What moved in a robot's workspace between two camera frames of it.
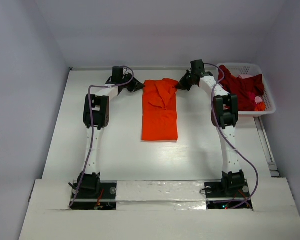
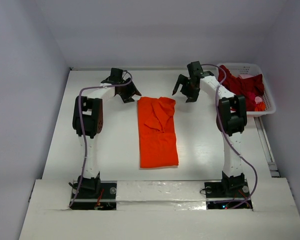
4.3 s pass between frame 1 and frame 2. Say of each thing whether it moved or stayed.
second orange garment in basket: stayed
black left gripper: moved
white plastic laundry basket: stayed
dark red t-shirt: stayed
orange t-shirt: moved
